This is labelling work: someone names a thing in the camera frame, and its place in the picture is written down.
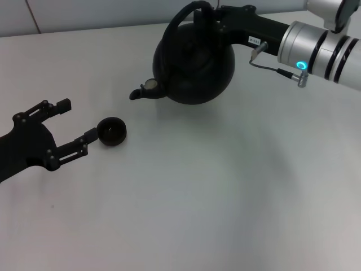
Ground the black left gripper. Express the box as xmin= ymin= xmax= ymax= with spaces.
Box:
xmin=0 ymin=98 xmax=98 ymax=184

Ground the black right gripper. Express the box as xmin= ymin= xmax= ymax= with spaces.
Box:
xmin=193 ymin=4 xmax=291 ymax=56

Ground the small dark teacup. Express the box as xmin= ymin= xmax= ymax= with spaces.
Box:
xmin=96 ymin=116 xmax=127 ymax=147

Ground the black round teapot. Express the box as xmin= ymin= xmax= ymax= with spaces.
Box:
xmin=129 ymin=1 xmax=236 ymax=106

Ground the right gripper cable with plugs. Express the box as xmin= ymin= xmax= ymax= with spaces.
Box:
xmin=248 ymin=41 xmax=310 ymax=88

